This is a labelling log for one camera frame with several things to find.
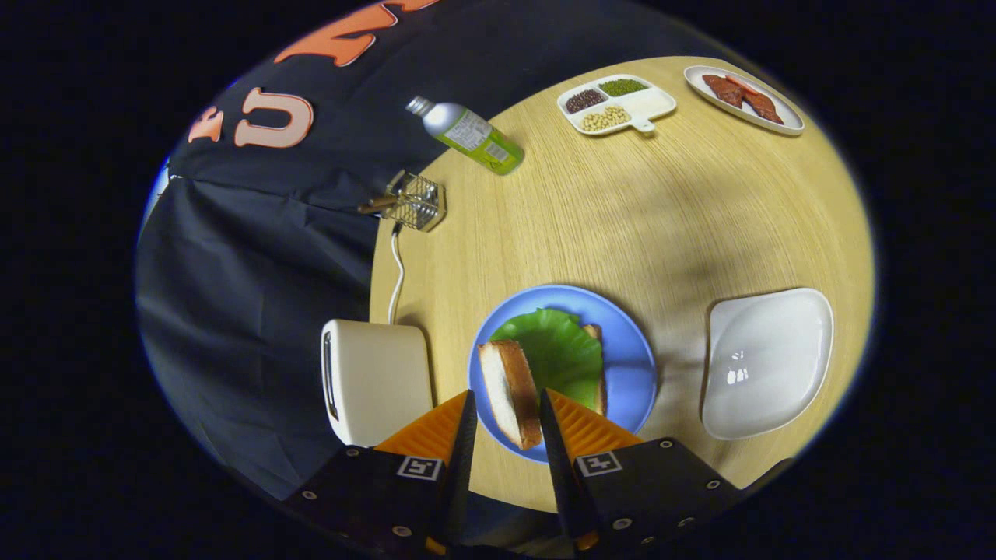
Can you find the white toaster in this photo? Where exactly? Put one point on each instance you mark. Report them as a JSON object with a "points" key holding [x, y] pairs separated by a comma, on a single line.
{"points": [[381, 381]]}

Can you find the pile of green beans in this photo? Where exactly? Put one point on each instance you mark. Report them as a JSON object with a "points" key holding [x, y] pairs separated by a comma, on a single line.
{"points": [[622, 86]]}

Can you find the blue round plate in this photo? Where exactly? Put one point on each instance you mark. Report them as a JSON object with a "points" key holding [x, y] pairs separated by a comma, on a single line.
{"points": [[630, 365]]}

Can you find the green lettuce leaf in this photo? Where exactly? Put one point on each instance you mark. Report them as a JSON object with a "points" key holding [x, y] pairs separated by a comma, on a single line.
{"points": [[556, 350]]}

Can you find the pink sausage slice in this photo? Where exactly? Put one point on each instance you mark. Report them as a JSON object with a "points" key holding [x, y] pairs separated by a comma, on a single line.
{"points": [[743, 84]]}

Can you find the brown meat slice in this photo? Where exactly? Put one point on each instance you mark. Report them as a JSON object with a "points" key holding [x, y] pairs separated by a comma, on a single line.
{"points": [[764, 107], [724, 89]]}

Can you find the white bread slice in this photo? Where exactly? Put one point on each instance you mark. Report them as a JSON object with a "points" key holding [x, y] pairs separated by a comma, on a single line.
{"points": [[597, 365]]}

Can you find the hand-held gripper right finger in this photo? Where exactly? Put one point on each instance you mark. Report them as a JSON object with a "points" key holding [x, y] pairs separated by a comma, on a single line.
{"points": [[556, 459]]}

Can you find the pile of yellow soybeans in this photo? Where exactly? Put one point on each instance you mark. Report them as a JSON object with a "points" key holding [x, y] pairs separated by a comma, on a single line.
{"points": [[605, 118]]}

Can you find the white square plate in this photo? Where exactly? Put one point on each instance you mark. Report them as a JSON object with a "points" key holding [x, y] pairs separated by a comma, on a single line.
{"points": [[766, 358]]}

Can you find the pile of dark beans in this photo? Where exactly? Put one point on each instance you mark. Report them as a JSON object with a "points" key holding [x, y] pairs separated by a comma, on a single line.
{"points": [[585, 99]]}

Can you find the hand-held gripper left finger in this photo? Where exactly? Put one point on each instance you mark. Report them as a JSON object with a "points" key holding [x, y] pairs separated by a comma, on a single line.
{"points": [[464, 467]]}

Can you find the white oval plate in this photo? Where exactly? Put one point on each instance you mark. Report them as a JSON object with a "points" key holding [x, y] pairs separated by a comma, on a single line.
{"points": [[786, 124]]}

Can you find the white divided dish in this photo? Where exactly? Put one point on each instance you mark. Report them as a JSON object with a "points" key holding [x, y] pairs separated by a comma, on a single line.
{"points": [[650, 103]]}

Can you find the toasted bread slice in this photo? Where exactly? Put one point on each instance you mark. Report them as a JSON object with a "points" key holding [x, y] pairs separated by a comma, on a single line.
{"points": [[513, 389]]}

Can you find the green label metal bottle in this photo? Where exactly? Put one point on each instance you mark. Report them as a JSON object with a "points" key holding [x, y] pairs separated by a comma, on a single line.
{"points": [[475, 136]]}

